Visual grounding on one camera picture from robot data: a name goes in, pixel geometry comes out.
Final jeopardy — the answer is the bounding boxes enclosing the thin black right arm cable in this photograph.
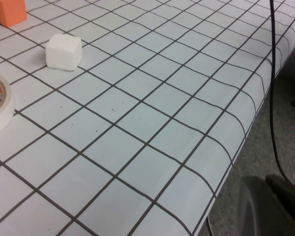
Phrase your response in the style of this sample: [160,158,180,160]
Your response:
[269,0,290,180]

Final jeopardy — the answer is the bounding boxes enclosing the white tape roll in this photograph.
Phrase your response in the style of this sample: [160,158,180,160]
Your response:
[0,72,16,138]

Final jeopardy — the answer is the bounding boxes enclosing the orange foam cube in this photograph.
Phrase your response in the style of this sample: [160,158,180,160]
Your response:
[0,0,28,28]

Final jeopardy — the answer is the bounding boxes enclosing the white foam cube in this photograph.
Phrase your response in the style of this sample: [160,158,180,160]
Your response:
[45,33,83,72]

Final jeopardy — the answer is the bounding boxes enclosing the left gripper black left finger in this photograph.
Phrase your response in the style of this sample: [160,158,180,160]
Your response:
[237,176,295,236]

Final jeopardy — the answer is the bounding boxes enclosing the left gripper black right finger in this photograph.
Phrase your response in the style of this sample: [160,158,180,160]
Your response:
[265,174,295,232]

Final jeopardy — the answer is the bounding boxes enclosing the grid pattern tablecloth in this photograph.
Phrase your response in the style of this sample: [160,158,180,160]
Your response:
[0,0,295,236]

